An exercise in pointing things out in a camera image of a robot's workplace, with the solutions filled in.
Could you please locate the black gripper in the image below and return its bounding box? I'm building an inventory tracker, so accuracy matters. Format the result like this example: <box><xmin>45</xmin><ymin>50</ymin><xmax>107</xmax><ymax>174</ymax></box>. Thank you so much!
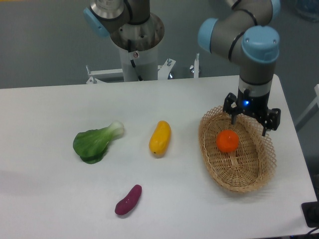
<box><xmin>223</xmin><ymin>89</ymin><xmax>281</xmax><ymax>136</ymax></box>

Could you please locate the orange fruit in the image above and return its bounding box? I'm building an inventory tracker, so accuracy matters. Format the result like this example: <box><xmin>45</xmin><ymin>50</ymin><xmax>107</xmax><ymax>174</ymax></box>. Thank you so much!
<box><xmin>216</xmin><ymin>129</ymin><xmax>239</xmax><ymax>153</ymax></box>

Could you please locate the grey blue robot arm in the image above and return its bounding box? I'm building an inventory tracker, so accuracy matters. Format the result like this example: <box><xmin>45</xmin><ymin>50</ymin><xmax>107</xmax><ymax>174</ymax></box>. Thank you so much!
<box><xmin>83</xmin><ymin>0</ymin><xmax>281</xmax><ymax>131</ymax></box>

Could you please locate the woven wicker basket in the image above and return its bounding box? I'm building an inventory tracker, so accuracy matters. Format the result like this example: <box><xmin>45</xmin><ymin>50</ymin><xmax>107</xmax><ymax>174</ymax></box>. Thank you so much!
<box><xmin>198</xmin><ymin>106</ymin><xmax>277</xmax><ymax>193</ymax></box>

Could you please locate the yellow mango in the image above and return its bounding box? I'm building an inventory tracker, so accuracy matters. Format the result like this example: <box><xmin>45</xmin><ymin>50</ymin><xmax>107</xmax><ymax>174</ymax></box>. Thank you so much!
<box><xmin>149</xmin><ymin>120</ymin><xmax>171</xmax><ymax>157</ymax></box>

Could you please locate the black device at edge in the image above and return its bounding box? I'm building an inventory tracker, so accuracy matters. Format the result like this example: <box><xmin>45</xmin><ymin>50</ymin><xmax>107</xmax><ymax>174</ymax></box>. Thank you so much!
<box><xmin>301</xmin><ymin>202</ymin><xmax>319</xmax><ymax>228</ymax></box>

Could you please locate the purple sweet potato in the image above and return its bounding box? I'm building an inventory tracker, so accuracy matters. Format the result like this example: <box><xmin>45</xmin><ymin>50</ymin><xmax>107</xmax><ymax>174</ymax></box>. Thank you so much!
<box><xmin>115</xmin><ymin>184</ymin><xmax>142</xmax><ymax>216</ymax></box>

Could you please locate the green bok choy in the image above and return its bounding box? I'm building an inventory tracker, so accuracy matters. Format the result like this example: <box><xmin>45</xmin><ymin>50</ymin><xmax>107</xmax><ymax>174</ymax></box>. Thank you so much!
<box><xmin>72</xmin><ymin>120</ymin><xmax>125</xmax><ymax>164</ymax></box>

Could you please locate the white frame at right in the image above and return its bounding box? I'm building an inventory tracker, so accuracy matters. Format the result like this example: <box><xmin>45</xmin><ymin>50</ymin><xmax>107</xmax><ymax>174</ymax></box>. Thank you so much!
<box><xmin>295</xmin><ymin>84</ymin><xmax>319</xmax><ymax>132</ymax></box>

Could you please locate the white mounting bracket frame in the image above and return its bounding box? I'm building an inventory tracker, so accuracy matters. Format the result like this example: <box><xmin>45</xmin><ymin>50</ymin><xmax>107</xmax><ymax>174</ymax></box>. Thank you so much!
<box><xmin>86</xmin><ymin>53</ymin><xmax>201</xmax><ymax>84</ymax></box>

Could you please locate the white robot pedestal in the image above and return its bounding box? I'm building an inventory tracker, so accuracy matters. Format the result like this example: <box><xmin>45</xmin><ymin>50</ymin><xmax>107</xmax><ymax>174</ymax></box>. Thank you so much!
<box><xmin>119</xmin><ymin>46</ymin><xmax>158</xmax><ymax>82</ymax></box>

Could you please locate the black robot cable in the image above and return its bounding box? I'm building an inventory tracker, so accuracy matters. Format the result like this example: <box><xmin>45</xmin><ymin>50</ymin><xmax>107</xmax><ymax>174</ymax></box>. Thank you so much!
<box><xmin>127</xmin><ymin>39</ymin><xmax>144</xmax><ymax>82</ymax></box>

